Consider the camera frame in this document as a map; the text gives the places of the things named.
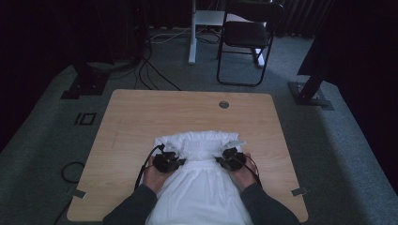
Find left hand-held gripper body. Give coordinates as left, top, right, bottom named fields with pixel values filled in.
left=152, top=143, right=180, bottom=174

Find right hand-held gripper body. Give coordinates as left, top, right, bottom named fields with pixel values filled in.
left=222, top=140, right=247, bottom=172

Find white skirt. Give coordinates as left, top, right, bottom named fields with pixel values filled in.
left=145, top=130, right=254, bottom=225

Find person's left hand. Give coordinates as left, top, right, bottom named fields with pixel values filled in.
left=142, top=156, right=175, bottom=195

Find person's right hand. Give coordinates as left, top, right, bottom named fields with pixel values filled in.
left=228, top=153, right=261, bottom=192

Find grey tape piece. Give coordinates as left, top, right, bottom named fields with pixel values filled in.
left=72, top=187, right=87, bottom=200
left=290, top=187, right=309, bottom=197

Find black slanted stand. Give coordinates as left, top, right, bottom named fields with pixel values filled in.
left=287, top=71, right=335, bottom=111

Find black stand base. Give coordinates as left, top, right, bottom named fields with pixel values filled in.
left=60, top=60, right=111, bottom=100

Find black folding chair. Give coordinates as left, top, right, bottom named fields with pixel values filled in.
left=216, top=0, right=285, bottom=88

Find dark equipment rack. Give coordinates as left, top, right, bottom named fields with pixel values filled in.
left=90, top=0, right=151, bottom=64

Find dark curtain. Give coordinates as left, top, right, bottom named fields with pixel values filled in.
left=275, top=0, right=332, bottom=38

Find left hand-held gripper cable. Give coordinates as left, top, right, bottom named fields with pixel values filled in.
left=134, top=143, right=165, bottom=191

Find hand-held gripper cable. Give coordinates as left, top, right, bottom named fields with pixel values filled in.
left=134, top=143, right=165, bottom=191
left=240, top=154, right=263, bottom=188

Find right hand-held gripper cable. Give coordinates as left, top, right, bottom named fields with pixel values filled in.
left=240, top=154, right=263, bottom=188

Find black floor cables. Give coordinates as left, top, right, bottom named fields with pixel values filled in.
left=134, top=46, right=182, bottom=92

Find white desk frame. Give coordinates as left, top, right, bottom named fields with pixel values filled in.
left=187, top=0, right=267, bottom=68

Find white floor cable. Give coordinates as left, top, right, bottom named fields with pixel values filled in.
left=149, top=26, right=192, bottom=45

